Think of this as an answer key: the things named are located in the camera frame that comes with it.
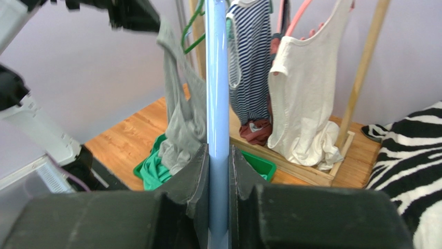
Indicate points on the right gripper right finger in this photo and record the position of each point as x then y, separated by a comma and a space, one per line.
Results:
266, 215

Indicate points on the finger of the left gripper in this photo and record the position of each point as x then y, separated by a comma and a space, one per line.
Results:
133, 15

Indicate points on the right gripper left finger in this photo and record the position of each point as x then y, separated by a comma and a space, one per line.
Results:
175, 215

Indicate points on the green tank top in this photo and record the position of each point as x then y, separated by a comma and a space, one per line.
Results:
151, 170

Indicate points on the light blue plastic hanger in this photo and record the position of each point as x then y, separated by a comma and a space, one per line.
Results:
217, 121

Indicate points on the grey tank top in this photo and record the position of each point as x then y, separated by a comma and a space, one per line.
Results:
185, 96

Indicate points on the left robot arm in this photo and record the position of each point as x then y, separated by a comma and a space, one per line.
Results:
83, 172

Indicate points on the maroon printed tank top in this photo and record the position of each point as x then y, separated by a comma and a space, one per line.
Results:
257, 132

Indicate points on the blue striped tank top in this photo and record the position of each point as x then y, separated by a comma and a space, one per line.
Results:
249, 36

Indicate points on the white tank top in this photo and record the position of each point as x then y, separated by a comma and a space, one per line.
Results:
302, 83

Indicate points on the pink plastic hanger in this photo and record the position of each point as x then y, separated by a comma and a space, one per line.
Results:
297, 17

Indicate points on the green plastic tray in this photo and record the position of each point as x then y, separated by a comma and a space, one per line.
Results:
263, 167

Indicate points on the wooden clothes rack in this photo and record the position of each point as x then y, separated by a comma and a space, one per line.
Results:
353, 171

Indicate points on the zebra print blanket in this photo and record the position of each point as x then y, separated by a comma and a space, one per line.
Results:
408, 169

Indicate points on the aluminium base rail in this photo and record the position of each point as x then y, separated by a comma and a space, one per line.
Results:
38, 178

